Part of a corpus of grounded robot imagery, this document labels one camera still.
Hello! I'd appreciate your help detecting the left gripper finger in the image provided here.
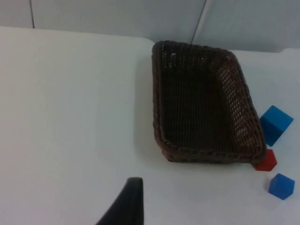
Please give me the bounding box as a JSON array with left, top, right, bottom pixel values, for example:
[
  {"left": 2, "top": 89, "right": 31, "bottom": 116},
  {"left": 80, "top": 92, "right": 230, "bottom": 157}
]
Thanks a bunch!
[{"left": 95, "top": 177, "right": 145, "bottom": 225}]

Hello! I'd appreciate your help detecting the dark brown wicker basket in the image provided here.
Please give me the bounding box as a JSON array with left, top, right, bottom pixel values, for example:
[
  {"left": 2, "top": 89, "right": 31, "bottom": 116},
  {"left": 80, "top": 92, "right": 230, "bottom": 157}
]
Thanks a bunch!
[{"left": 151, "top": 40, "right": 267, "bottom": 165}]

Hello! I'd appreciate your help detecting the large blue cube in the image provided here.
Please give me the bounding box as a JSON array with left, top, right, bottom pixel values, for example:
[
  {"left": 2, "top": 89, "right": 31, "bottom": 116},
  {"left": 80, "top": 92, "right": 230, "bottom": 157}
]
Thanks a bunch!
[{"left": 259, "top": 105, "right": 294, "bottom": 147}]

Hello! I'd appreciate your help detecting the red cube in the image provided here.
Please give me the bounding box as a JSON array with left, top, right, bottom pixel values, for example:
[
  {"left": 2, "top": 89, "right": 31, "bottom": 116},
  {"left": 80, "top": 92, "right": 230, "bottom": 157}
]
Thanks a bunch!
[{"left": 255, "top": 149, "right": 278, "bottom": 172}]

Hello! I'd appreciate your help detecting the small blue cube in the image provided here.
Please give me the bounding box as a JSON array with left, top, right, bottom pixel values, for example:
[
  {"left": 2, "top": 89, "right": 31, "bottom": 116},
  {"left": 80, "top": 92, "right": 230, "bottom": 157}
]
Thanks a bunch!
[{"left": 268, "top": 173, "right": 295, "bottom": 200}]

